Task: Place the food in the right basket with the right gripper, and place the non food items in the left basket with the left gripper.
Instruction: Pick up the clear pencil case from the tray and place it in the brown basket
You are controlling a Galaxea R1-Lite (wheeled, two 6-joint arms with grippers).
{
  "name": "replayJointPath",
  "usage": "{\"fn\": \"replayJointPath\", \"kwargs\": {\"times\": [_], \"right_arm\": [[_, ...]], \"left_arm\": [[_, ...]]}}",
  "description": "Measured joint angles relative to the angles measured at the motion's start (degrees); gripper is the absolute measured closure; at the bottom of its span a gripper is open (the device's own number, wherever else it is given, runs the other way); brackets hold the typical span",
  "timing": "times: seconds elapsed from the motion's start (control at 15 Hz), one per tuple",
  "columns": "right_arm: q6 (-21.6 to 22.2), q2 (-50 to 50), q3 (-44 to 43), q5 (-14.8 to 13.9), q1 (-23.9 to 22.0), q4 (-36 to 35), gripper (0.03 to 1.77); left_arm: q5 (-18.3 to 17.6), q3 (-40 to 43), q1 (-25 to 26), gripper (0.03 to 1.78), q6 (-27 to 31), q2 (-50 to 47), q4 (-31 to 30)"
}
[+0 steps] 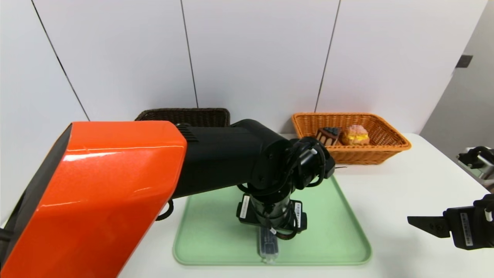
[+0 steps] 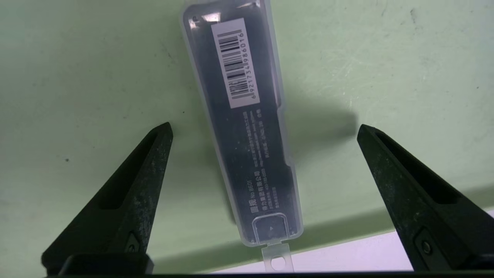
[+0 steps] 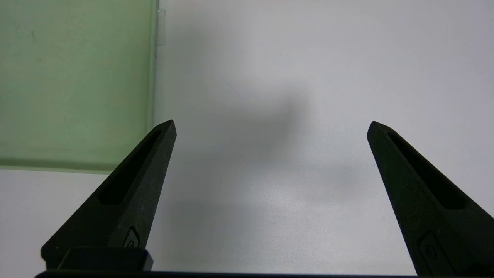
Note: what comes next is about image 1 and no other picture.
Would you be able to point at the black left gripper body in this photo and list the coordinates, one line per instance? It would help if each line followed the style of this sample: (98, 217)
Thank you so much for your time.
(247, 210)

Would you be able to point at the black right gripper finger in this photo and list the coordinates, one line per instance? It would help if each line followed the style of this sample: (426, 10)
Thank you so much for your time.
(430, 225)

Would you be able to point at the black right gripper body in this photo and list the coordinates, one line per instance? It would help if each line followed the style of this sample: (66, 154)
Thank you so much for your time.
(465, 227)

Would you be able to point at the chocolate blueberry cake slice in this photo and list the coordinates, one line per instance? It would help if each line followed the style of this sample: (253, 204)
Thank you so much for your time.
(328, 135)

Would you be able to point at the cream puff pastry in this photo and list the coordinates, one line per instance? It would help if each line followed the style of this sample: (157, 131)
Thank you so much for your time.
(357, 135)

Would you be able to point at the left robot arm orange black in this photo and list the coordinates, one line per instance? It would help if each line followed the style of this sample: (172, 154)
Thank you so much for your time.
(96, 193)

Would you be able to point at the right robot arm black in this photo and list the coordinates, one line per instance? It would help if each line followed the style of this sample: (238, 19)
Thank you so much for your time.
(489, 204)

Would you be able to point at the orange wicker basket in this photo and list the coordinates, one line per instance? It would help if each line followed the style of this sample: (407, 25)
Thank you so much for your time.
(370, 154)

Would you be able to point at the dark brown wicker basket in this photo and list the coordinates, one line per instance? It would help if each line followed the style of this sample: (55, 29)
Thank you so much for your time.
(193, 116)

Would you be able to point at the light green plastic tray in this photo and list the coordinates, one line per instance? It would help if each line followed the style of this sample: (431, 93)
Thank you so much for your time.
(339, 231)

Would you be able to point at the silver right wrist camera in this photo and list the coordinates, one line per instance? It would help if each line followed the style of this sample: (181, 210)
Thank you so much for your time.
(478, 162)

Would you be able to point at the dark wall fixture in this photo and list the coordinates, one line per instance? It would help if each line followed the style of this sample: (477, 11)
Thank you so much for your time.
(464, 61)

